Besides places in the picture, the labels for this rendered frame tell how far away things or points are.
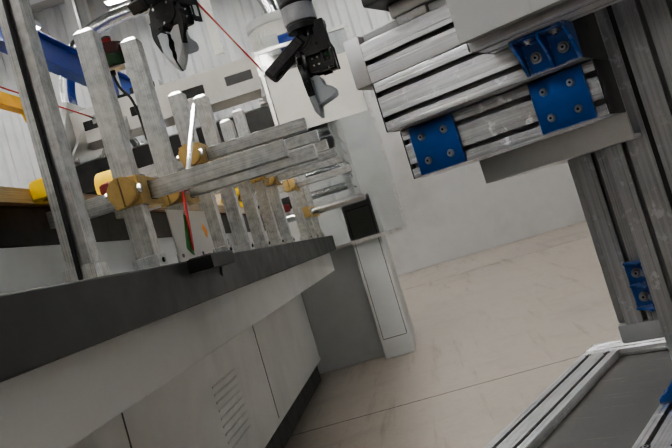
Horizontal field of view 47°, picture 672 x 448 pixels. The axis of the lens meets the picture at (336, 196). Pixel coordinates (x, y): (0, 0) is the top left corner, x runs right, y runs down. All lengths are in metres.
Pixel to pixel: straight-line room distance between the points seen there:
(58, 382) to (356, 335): 3.36
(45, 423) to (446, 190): 9.67
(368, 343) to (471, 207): 6.37
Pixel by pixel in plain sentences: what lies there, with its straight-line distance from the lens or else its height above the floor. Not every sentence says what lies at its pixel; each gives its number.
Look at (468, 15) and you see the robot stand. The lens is 1.16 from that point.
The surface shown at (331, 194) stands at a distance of 4.06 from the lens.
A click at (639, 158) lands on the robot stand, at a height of 0.65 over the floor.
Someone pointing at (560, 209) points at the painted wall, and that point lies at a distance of 10.59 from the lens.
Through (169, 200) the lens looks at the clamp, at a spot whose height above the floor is 0.83.
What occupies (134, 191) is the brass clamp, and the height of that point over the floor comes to 0.83.
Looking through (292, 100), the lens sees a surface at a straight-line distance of 4.13.
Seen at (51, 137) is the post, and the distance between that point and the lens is 1.11.
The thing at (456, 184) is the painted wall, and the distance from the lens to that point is 10.44.
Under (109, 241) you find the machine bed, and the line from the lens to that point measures 1.76.
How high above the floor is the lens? 0.66
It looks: 3 degrees up
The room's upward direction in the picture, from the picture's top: 17 degrees counter-clockwise
